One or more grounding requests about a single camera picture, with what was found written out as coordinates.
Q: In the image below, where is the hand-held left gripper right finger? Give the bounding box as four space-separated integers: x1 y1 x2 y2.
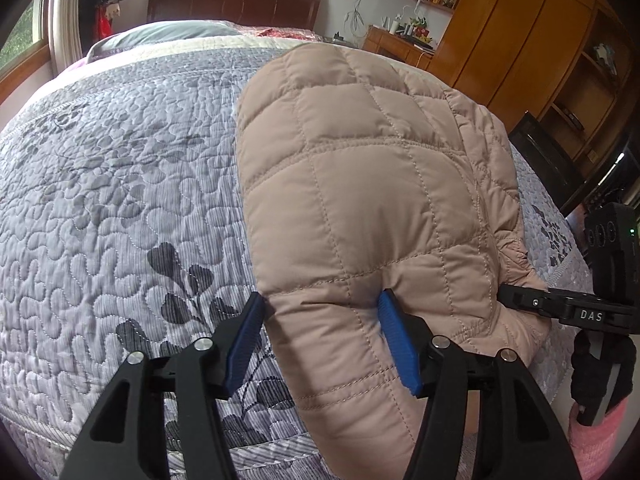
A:
376 287 584 480

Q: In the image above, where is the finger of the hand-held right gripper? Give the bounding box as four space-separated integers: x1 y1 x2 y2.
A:
497 283 569 319

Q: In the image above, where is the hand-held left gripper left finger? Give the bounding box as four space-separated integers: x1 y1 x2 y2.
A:
59 291 266 480

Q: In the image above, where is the beige quilted jacket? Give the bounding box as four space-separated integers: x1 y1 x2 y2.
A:
234 41 552 476

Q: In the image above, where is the person's right forearm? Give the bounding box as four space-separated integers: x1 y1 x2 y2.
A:
569 399 632 480

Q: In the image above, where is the black coat rack with clothes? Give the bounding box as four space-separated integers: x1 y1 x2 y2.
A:
77 0 135 52

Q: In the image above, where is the person's right hand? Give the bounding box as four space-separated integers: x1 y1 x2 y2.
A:
570 331 637 412

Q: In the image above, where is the grey quilted bedspread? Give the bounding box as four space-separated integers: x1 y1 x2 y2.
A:
0 34 593 480

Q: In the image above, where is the wooden wardrobe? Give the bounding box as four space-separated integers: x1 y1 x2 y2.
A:
437 0 640 162

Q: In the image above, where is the wooden desk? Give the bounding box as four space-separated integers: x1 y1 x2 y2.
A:
362 25 437 72

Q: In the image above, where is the red floral bedding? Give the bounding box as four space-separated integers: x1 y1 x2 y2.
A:
234 22 327 44

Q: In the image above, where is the grey pillow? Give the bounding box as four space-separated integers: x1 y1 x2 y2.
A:
87 20 242 64

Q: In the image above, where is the dark wooden headboard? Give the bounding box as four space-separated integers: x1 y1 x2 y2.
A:
147 0 324 32

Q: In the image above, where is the grey curtain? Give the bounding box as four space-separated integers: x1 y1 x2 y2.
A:
49 0 82 72

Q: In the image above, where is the large wooden framed window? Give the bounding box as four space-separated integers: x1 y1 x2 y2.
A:
0 0 57 107

